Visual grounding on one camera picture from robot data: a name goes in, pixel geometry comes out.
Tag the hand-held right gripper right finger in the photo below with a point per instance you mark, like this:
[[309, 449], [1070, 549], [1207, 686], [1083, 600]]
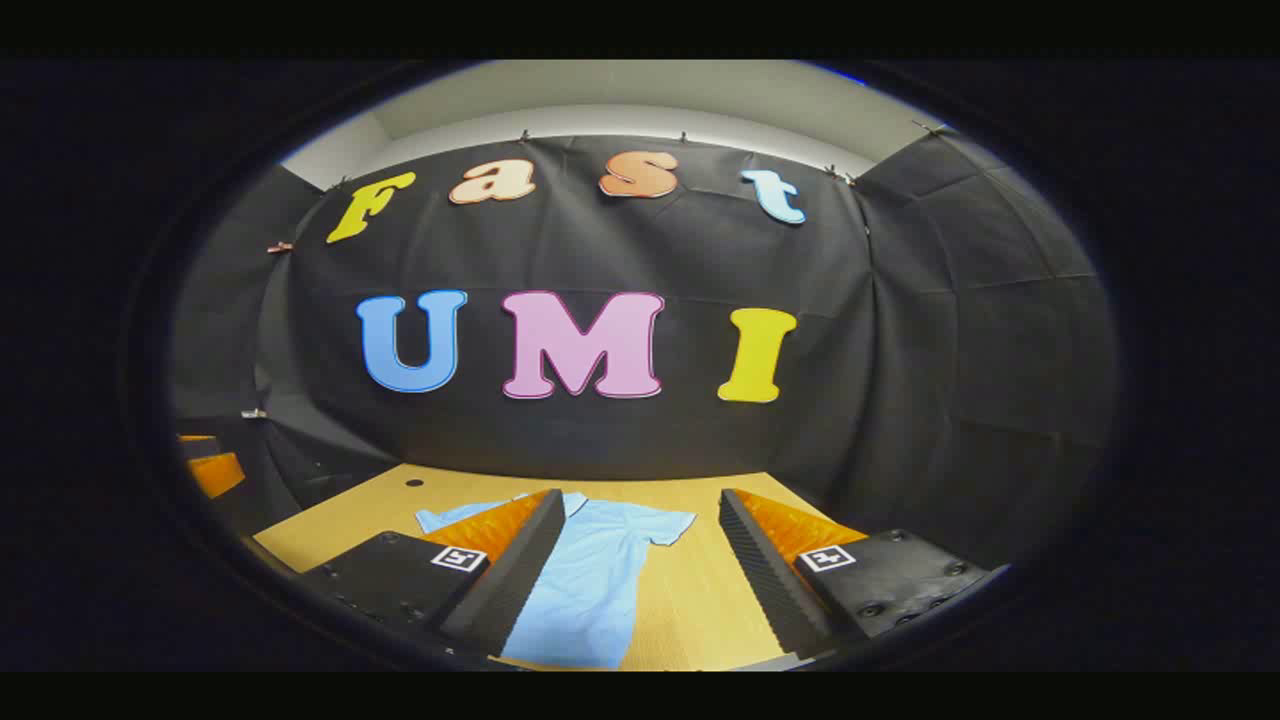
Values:
[[765, 580]]

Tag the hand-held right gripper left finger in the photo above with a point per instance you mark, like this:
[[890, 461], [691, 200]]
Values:
[[520, 572]]

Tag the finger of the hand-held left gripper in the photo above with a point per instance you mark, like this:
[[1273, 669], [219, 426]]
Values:
[[216, 474], [196, 449]]

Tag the light blue T-shirt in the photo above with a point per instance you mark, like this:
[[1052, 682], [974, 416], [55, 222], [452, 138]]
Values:
[[600, 580]]

